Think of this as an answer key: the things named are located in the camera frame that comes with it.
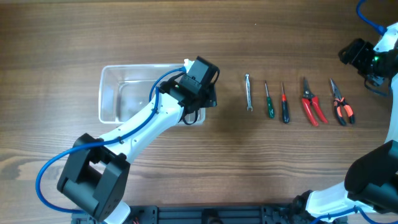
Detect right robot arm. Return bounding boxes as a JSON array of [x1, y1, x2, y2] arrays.
[[290, 37, 397, 223]]

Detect clear plastic container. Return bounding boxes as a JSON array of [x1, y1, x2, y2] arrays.
[[98, 63, 216, 126]]

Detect red black handled screwdriver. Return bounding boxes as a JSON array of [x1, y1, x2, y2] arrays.
[[281, 83, 290, 124]]

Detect green handled screwdriver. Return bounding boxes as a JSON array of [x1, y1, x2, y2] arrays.
[[264, 81, 275, 119]]

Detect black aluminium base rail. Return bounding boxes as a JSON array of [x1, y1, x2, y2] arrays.
[[124, 204, 313, 224]]

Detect left blue cable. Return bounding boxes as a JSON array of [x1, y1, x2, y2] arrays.
[[35, 67, 187, 215]]

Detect small silver wrench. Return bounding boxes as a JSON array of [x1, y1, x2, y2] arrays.
[[245, 73, 253, 111]]

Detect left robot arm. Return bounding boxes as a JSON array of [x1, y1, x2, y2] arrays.
[[57, 57, 220, 223]]

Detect orange black needle-nose pliers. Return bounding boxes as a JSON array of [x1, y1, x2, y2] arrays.
[[330, 78, 355, 126]]

